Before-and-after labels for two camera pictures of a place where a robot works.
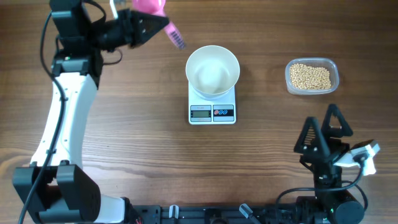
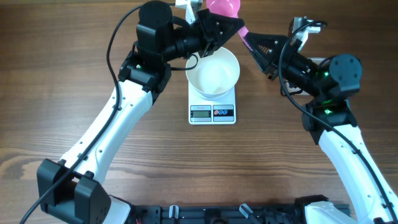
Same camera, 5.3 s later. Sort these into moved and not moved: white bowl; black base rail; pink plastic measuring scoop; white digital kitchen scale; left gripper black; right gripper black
Moved: pink plastic measuring scoop; left gripper black; right gripper black
Not moved: black base rail; white digital kitchen scale; white bowl
